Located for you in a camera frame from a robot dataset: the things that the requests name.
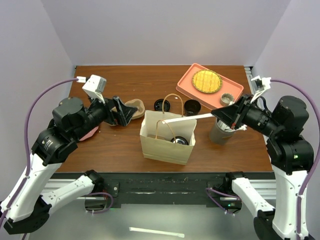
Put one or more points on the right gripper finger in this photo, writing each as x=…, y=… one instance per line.
x=227, y=111
x=229, y=121

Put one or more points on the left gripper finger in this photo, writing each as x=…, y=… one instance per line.
x=124, y=118
x=119, y=106

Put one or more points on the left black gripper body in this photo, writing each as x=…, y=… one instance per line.
x=110, y=116

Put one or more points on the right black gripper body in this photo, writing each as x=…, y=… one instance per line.
x=245, y=102

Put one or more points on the white stirrer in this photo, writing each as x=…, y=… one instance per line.
x=186, y=118

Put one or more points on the black cup lid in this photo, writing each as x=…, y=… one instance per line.
x=162, y=105
x=179, y=140

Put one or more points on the black coffee cup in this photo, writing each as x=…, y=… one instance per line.
x=191, y=107

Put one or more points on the brown paper bag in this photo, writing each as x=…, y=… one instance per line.
x=165, y=150

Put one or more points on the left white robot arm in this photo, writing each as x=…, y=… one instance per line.
x=27, y=208

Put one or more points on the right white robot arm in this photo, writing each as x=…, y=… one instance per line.
x=287, y=119

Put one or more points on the grey cup of stirrers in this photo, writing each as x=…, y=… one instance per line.
x=220, y=133

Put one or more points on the pink speckled plate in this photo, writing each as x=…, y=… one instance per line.
x=89, y=134

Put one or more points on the yellow woven coaster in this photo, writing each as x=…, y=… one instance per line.
x=207, y=81

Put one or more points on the white strip on floor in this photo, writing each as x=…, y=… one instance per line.
x=156, y=232

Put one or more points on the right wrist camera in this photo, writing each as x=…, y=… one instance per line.
x=261, y=85

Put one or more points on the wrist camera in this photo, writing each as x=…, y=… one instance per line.
x=261, y=85
x=94, y=87

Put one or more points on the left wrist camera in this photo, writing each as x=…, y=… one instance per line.
x=94, y=87

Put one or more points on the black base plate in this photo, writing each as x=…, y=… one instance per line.
x=170, y=188

